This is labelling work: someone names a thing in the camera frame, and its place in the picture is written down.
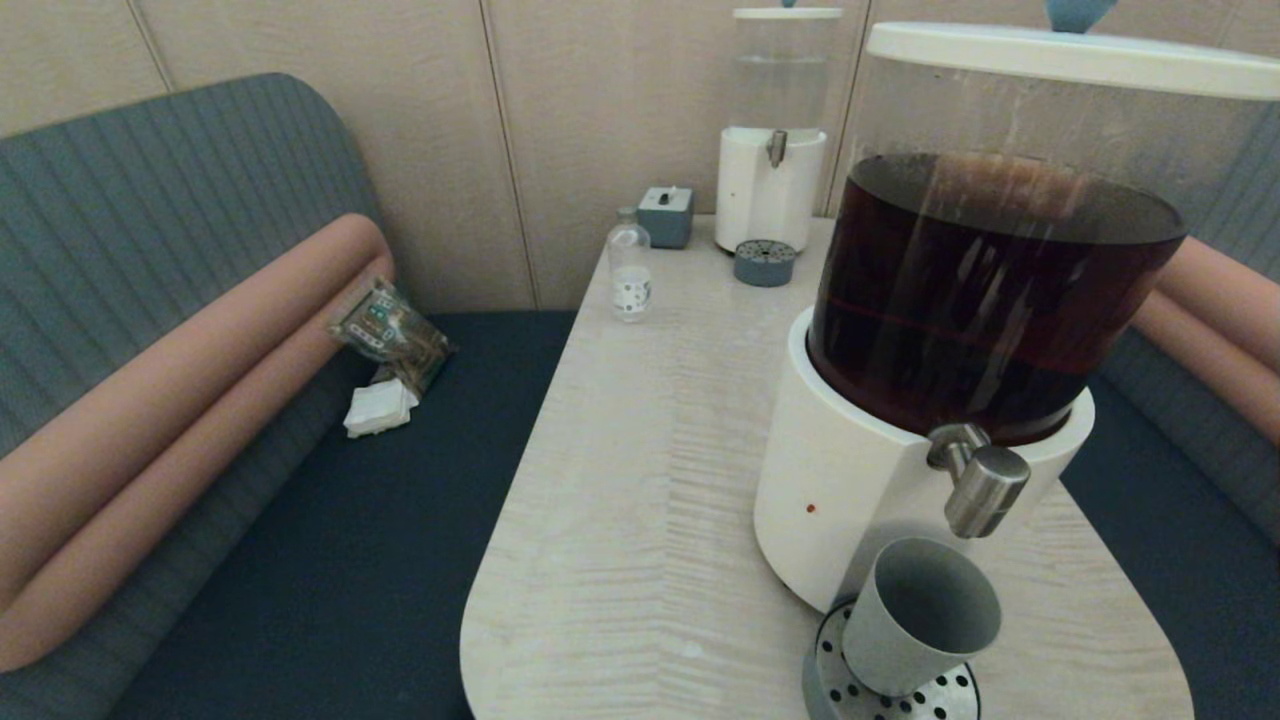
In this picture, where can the large dark tea dispenser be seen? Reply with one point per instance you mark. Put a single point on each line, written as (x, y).
(850, 450)

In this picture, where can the large steel dispenser tap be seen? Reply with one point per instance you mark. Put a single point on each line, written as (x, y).
(985, 490)

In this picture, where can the grey plastic cup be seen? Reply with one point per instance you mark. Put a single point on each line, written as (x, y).
(900, 640)

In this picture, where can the clear plastic bottle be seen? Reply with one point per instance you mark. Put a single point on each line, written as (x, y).
(630, 285)

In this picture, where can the grey-blue square box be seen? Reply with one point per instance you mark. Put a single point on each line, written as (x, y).
(665, 220)

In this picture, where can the small perforated drip tray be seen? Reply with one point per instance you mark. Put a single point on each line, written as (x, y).
(765, 265)

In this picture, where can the small clear water dispenser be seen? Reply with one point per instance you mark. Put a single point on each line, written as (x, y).
(760, 200)

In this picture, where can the clear snack packet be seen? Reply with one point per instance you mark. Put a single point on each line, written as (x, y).
(390, 335)

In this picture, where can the small steel dispenser tap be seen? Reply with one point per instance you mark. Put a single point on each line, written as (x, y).
(776, 148)

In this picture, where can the white folded napkins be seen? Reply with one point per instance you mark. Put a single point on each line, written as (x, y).
(380, 410)

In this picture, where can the dark blue seat cushion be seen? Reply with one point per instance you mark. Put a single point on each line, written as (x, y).
(1200, 600)
(350, 550)

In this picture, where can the small white dispenser lid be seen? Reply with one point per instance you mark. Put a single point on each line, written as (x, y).
(788, 14)

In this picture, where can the pink bolster cushion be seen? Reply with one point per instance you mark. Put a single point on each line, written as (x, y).
(150, 500)
(1220, 370)
(200, 370)
(1240, 300)

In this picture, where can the large perforated steel drip tray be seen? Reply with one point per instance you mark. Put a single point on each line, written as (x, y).
(945, 702)

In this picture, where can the large white dispenser lid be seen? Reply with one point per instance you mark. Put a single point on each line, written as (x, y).
(1050, 55)

